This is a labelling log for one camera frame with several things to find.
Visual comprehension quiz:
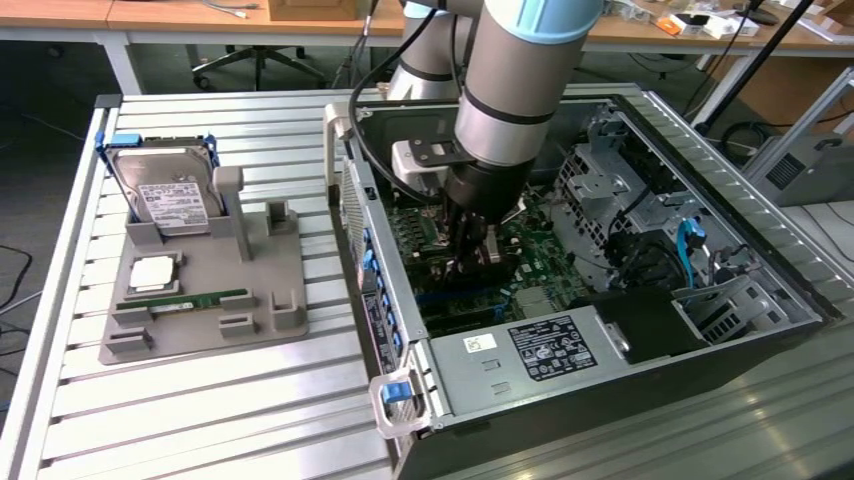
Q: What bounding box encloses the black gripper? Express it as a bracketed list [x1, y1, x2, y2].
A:
[445, 160, 536, 226]

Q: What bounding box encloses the black graphics card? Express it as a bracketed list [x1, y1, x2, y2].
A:
[400, 249, 522, 299]

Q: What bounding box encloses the green motherboard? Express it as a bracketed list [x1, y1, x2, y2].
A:
[384, 189, 602, 341]

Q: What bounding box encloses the metal disk bay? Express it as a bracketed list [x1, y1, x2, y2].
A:
[554, 142, 669, 234]

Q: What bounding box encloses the silver chipset heatsink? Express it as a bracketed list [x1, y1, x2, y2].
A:
[517, 289, 556, 314]

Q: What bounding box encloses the long black expansion slot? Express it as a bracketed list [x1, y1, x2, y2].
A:
[426, 314, 510, 337]
[424, 301, 501, 321]

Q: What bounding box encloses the black fan shroud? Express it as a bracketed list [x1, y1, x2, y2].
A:
[566, 289, 713, 366]

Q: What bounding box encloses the cluttered wooden desk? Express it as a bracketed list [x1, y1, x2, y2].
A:
[580, 0, 854, 126]

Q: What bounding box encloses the grey power supply unit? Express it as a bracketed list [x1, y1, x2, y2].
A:
[426, 304, 633, 419]

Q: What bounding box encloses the black office chair base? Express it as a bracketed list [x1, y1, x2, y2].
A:
[190, 44, 329, 91]

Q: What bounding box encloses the cardboard box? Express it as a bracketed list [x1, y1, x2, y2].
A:
[269, 0, 369, 22]

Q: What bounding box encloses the white black desk device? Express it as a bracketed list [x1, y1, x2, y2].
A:
[669, 12, 761, 40]

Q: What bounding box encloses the silver hard disk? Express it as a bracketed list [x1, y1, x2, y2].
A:
[110, 144, 222, 239]

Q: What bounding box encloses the grey desktop computer case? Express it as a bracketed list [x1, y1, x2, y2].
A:
[324, 92, 844, 480]

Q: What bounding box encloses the green RAM stick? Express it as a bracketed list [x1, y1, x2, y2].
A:
[118, 292, 253, 314]

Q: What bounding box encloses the grey equipment cabinet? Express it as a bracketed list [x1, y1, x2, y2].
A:
[744, 67, 854, 206]

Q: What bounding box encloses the black tripod pole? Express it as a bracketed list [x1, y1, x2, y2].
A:
[693, 0, 820, 134]

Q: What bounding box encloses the grey parts rack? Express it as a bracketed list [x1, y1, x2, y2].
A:
[99, 164, 316, 369]

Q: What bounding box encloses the silver CPU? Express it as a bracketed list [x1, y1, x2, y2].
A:
[129, 257, 182, 296]

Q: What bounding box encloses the blue disk carrier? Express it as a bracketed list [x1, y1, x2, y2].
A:
[93, 132, 233, 226]

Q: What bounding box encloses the long wooden desk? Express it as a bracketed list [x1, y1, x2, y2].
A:
[0, 0, 409, 96]

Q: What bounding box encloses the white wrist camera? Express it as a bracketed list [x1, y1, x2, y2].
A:
[390, 138, 469, 199]

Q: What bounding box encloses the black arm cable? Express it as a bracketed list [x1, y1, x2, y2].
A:
[350, 0, 482, 201]

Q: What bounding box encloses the grey case handle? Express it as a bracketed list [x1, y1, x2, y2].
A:
[324, 102, 366, 144]
[369, 369, 429, 440]

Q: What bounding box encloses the blue wire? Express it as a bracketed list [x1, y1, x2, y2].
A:
[673, 214, 709, 291]

